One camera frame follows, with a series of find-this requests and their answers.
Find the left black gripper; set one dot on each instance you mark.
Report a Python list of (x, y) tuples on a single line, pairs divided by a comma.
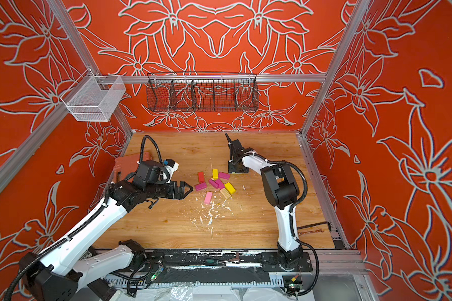
[(176, 195)]

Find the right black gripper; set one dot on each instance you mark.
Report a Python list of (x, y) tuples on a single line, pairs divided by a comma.
[(233, 152)]

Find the yellow block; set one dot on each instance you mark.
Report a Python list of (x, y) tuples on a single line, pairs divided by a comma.
[(229, 187), (215, 174)]

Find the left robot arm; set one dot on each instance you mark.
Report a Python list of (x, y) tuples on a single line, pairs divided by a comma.
[(56, 273)]

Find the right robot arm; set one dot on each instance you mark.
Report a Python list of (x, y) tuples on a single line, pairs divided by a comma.
[(285, 186)]

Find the magenta block top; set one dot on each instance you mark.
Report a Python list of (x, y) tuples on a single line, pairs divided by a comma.
[(224, 175)]

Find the magenta block left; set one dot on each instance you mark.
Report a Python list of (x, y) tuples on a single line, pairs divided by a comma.
[(201, 186)]

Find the dark magenta block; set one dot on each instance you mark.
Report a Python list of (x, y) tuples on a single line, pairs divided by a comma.
[(220, 184)]

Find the pale pink block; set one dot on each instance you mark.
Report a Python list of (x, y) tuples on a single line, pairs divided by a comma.
[(208, 197)]

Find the red block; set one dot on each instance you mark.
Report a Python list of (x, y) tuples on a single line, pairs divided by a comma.
[(201, 177)]

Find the magenta block middle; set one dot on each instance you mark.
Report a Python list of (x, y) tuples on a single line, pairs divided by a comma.
[(213, 183)]

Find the natural wood block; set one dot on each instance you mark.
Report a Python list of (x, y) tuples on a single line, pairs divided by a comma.
[(225, 192)]

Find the red plastic tool case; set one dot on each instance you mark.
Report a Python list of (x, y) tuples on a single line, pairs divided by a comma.
[(125, 165)]

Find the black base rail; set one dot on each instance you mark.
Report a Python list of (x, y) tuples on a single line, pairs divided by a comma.
[(216, 266)]

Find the black wire basket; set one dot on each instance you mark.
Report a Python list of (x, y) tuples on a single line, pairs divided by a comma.
[(209, 92)]

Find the white wire basket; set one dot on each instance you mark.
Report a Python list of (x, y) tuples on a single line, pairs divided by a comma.
[(91, 101)]

